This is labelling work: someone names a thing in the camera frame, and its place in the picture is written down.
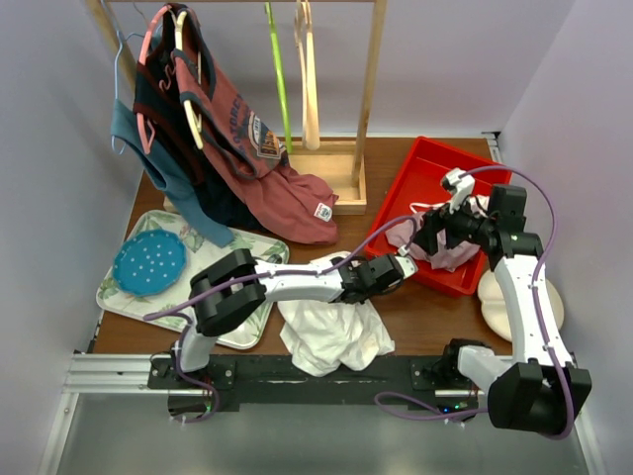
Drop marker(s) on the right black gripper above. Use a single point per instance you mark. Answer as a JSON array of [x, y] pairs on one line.
[[435, 221]]

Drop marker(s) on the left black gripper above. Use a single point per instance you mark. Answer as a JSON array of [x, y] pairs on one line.
[[379, 291]]

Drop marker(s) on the white tank top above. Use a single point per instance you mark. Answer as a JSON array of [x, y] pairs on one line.
[[322, 336]]

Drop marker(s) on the green plastic hanger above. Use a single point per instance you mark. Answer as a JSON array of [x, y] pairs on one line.
[[280, 76]]

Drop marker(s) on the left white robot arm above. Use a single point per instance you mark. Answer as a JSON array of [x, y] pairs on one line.
[[226, 293]]

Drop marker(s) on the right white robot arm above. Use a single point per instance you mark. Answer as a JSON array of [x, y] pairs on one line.
[[540, 389]]

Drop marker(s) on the red graphic tank top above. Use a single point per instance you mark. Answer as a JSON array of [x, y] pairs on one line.
[[249, 156]]

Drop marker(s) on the wooden hanger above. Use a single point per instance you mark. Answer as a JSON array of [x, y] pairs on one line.
[[305, 45]]

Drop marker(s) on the navy maroon tank top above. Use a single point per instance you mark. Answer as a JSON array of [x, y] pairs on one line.
[[215, 197]]

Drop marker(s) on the pink hanger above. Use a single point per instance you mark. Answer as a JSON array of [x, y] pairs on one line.
[[156, 105]]

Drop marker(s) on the teal tank top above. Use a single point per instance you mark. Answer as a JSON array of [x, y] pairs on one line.
[[171, 183]]

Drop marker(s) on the red plastic bin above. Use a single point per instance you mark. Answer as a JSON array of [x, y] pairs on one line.
[[418, 181]]

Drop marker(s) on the cream divided plate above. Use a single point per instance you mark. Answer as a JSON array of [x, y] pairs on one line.
[[493, 305]]

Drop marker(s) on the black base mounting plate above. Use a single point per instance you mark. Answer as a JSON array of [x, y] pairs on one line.
[[231, 381]]

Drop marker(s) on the wooden clothes rack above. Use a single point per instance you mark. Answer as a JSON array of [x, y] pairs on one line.
[[340, 162]]

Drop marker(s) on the blue dotted plate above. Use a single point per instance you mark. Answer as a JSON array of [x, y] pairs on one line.
[[149, 263]]

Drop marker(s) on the floral serving tray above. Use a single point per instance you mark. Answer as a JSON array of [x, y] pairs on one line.
[[200, 253]]

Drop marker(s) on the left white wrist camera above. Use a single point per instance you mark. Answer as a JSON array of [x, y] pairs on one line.
[[406, 262]]

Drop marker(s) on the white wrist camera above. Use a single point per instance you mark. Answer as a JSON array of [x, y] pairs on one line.
[[460, 185], [406, 262]]

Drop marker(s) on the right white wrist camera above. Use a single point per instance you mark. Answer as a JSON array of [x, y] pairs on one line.
[[460, 185]]

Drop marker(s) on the light blue wire hanger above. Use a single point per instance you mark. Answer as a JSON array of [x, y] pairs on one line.
[[122, 133]]

